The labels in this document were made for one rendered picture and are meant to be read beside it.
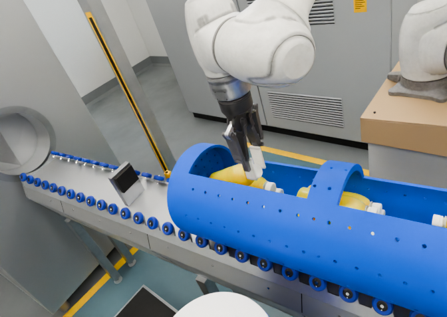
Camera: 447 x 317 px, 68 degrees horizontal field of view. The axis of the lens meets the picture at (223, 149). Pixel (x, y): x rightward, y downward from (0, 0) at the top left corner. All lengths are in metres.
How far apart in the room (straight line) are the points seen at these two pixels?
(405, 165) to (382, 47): 1.11
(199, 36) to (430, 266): 0.57
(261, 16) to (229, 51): 0.07
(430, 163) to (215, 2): 0.94
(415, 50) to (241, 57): 0.75
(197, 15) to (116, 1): 5.31
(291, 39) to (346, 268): 0.47
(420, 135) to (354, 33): 1.28
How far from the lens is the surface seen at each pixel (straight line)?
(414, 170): 1.35
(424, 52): 1.16
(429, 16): 1.15
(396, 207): 0.97
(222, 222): 0.85
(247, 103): 0.72
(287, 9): 0.54
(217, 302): 0.86
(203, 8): 0.63
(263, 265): 0.97
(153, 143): 1.65
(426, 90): 1.24
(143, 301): 2.12
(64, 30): 5.49
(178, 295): 2.23
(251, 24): 0.53
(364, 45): 2.34
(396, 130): 1.17
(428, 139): 1.17
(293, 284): 0.97
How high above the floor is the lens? 1.75
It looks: 34 degrees down
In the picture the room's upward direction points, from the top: 19 degrees counter-clockwise
